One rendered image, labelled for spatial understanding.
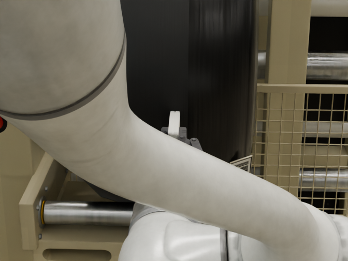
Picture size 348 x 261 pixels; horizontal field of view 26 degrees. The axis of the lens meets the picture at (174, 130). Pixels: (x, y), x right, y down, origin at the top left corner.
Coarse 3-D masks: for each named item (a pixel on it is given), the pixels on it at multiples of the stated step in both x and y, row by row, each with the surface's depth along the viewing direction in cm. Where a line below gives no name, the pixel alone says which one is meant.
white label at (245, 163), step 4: (248, 156) 124; (252, 156) 124; (236, 160) 124; (240, 160) 124; (244, 160) 124; (248, 160) 125; (232, 164) 124; (236, 164) 124; (240, 164) 125; (244, 164) 125; (248, 164) 126; (240, 168) 126; (244, 168) 126; (248, 168) 127
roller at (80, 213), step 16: (48, 208) 141; (64, 208) 140; (80, 208) 140; (96, 208) 140; (112, 208) 140; (128, 208) 140; (64, 224) 142; (80, 224) 141; (96, 224) 141; (112, 224) 141; (128, 224) 141
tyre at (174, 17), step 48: (144, 0) 114; (192, 0) 113; (240, 0) 115; (144, 48) 114; (192, 48) 114; (240, 48) 115; (144, 96) 116; (192, 96) 115; (240, 96) 118; (240, 144) 123; (96, 192) 136
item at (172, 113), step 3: (171, 111) 116; (174, 111) 116; (171, 114) 115; (174, 114) 116; (171, 117) 115; (174, 117) 115; (171, 120) 114; (174, 120) 114; (171, 123) 113; (171, 126) 112; (168, 129) 112; (171, 129) 111; (168, 132) 111; (171, 132) 111; (171, 135) 110
